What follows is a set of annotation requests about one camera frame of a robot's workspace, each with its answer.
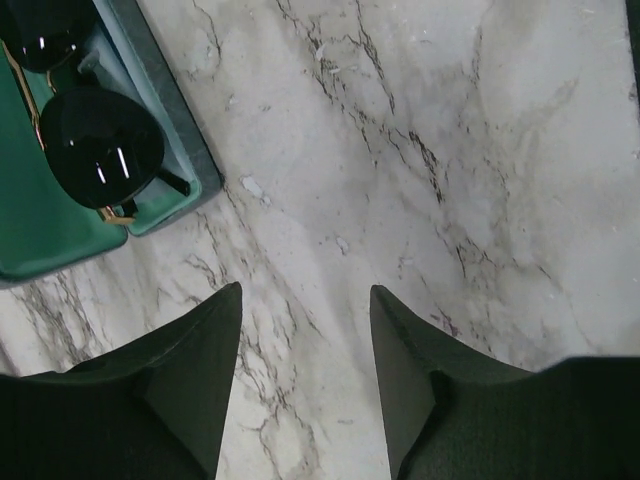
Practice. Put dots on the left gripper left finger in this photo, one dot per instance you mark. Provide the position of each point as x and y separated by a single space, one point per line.
154 408

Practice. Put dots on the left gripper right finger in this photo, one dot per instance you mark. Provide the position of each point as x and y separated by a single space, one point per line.
451 412

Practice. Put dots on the blue-grey glasses case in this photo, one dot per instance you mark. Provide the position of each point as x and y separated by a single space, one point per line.
43 230

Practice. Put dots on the black wire-frame sunglasses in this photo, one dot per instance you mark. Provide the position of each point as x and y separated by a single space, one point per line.
102 147

